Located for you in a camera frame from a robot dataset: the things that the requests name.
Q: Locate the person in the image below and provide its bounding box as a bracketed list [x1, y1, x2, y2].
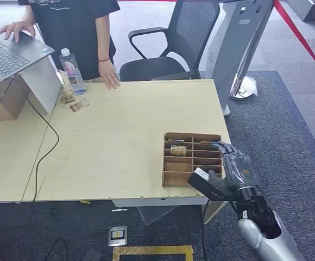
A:
[17, 0, 121, 82]

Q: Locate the person's left hand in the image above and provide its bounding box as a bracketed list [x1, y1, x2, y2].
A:
[98, 59, 121, 90]

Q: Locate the black power cable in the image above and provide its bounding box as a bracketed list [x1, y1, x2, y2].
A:
[24, 90, 60, 203]

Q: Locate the brown printed card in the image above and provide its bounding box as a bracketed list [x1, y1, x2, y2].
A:
[69, 98, 90, 114]
[60, 91, 77, 106]

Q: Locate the person's right hand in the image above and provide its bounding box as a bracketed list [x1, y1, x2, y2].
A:
[0, 20, 36, 44]

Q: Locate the white crumpled paper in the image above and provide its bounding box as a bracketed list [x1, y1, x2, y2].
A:
[229, 76, 258, 100]

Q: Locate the beige desk leg panel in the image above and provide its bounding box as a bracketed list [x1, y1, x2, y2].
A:
[201, 201, 228, 225]

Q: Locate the brown cardboard card holder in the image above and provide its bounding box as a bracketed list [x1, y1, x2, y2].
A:
[162, 132, 223, 189]

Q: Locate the hotel print card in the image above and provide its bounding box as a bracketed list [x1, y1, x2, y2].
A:
[170, 145, 188, 157]

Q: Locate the grey platform block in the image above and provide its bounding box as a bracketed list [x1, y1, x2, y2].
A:
[286, 0, 315, 22]

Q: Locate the white laptop stand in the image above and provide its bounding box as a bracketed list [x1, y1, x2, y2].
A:
[16, 57, 63, 115]

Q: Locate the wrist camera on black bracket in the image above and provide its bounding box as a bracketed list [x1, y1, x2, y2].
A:
[187, 167, 237, 202]

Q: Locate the clear plastic water bottle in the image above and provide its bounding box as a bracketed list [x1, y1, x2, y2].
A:
[59, 47, 87, 96]

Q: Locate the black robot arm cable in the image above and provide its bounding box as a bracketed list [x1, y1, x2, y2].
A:
[200, 200, 211, 261]

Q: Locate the gold tape frame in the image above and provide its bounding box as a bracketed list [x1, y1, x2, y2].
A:
[112, 245, 194, 261]

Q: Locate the black mesh office chair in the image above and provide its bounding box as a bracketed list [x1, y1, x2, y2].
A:
[119, 0, 221, 82]

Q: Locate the silver square floor marker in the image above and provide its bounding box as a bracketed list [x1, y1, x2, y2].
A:
[108, 226, 127, 247]

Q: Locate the grey laptop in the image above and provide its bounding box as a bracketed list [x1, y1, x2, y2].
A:
[0, 27, 55, 86]

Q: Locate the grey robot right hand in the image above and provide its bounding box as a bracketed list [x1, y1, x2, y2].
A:
[208, 141, 256, 194]

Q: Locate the red barrier ribbon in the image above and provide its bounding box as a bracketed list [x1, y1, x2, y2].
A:
[273, 0, 315, 82]

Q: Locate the brown cardboard box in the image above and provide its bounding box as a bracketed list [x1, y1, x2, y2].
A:
[0, 73, 30, 122]

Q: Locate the silver kiosk stand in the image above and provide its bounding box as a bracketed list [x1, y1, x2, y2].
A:
[205, 0, 276, 117]

